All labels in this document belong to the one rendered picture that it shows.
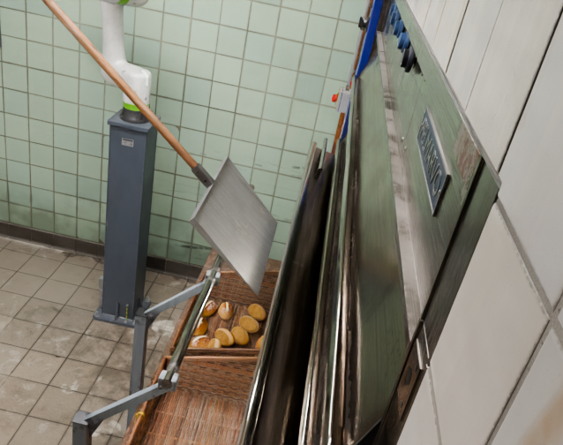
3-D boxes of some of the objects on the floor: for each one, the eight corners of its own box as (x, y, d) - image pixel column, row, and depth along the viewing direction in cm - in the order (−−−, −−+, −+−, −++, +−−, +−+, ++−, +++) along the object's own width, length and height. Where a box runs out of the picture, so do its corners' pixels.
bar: (221, 383, 306) (257, 184, 251) (138, 649, 195) (169, 396, 139) (163, 370, 307) (186, 169, 252) (48, 627, 195) (43, 367, 140)
